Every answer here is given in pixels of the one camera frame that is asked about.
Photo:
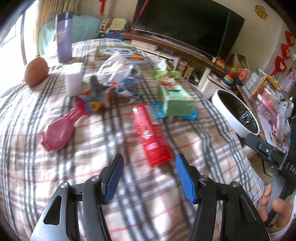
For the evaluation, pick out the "white printed plastic bag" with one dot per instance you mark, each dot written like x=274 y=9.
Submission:
x=115 y=68

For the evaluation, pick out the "green snack bag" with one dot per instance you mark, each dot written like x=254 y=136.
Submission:
x=162 y=71

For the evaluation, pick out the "plaid blanket cover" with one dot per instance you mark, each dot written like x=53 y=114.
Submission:
x=149 y=203

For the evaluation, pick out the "orange round fruit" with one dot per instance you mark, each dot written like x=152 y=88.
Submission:
x=36 y=72

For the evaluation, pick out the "teal covered chair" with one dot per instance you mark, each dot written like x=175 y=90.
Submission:
x=84 y=27

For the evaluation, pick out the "wooden tv stand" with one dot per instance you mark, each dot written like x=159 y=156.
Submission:
x=177 y=49

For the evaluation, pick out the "black flat television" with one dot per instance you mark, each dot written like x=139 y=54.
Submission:
x=206 y=26

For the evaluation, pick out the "white round trash bin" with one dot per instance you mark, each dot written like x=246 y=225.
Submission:
x=238 y=115

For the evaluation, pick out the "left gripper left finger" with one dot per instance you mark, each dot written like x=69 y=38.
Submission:
x=59 y=220

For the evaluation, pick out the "rainbow stacking ring toy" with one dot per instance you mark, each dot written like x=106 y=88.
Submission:
x=229 y=78

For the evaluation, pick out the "blue plastic bag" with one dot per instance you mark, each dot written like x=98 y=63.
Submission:
x=128 y=88

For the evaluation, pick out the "person's right hand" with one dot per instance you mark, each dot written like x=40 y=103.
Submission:
x=282 y=208

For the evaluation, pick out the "colourful snack wrapper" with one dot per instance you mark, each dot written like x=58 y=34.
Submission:
x=96 y=98

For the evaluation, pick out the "white foam block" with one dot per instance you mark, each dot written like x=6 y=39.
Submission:
x=73 y=78

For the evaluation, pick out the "yellow toy phone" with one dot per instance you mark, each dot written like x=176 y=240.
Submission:
x=118 y=24

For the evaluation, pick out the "beige window curtain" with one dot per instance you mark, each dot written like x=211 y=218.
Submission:
x=48 y=9

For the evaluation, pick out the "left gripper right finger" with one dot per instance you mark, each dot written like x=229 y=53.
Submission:
x=240 y=219

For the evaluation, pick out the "purple thermos bottle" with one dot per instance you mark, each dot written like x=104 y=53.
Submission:
x=63 y=26

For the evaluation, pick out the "children's picture book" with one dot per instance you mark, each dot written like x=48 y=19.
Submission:
x=131 y=53

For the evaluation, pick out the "red carton box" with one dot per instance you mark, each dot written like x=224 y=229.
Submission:
x=147 y=125

